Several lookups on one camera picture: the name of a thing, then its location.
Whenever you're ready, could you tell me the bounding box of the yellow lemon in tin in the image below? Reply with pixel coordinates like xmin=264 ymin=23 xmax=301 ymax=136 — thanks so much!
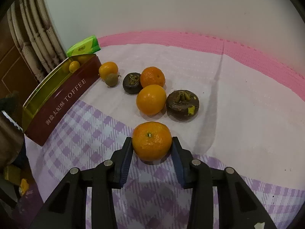
xmin=69 ymin=60 xmax=81 ymax=73

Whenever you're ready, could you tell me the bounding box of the red gold toffee tin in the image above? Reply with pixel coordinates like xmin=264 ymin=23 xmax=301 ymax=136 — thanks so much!
xmin=22 ymin=54 xmax=101 ymax=146

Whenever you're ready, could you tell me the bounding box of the dark mangosteen with yellow spot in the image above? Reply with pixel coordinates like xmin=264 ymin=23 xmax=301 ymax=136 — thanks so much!
xmin=165 ymin=90 xmax=200 ymax=120

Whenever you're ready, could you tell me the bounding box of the yellow toy on floor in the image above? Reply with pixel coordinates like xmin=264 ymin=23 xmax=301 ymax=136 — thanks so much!
xmin=19 ymin=178 xmax=29 ymax=196

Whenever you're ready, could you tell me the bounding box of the purple plaid tablecloth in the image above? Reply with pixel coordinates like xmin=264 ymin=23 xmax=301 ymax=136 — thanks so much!
xmin=25 ymin=44 xmax=304 ymax=228

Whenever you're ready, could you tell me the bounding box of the green tissue pack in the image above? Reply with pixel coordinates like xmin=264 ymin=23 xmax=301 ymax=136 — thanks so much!
xmin=67 ymin=35 xmax=101 ymax=57

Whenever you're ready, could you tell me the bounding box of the dimpled orange mandarin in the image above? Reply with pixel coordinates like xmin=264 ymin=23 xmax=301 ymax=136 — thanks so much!
xmin=140 ymin=67 xmax=165 ymax=88

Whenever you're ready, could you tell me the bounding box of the dark brown mangosteen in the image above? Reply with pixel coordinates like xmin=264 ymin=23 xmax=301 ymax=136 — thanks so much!
xmin=123 ymin=72 xmax=143 ymax=95

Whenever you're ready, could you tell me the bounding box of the small orange citrus fruit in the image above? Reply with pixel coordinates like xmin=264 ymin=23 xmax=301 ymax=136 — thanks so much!
xmin=99 ymin=61 xmax=118 ymax=80

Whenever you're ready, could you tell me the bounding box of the smooth orange citrus fruit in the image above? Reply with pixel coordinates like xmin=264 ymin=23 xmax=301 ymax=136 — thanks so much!
xmin=136 ymin=84 xmax=167 ymax=116

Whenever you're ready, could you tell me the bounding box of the small brown-green kiwi fruit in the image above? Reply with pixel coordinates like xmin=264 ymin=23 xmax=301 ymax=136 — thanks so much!
xmin=105 ymin=73 xmax=120 ymax=87

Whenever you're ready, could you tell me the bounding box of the mandarin with green stem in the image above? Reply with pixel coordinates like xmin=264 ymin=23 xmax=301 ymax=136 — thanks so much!
xmin=132 ymin=122 xmax=172 ymax=162

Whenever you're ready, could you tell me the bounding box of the beige patterned curtain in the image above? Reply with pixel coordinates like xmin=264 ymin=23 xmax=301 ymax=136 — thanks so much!
xmin=6 ymin=0 xmax=66 ymax=82

